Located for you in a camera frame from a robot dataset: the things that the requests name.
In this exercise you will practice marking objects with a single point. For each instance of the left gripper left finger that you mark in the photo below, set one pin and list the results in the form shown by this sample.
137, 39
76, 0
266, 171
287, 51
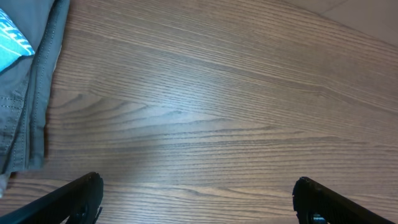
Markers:
77, 202

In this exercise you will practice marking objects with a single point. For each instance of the grey folded garment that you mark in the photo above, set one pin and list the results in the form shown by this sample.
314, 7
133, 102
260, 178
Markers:
26, 83

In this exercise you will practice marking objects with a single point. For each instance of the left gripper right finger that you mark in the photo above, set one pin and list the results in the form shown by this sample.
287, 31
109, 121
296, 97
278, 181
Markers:
315, 203

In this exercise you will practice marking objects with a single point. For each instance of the light blue folded garment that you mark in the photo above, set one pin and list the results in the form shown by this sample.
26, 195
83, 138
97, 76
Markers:
13, 43

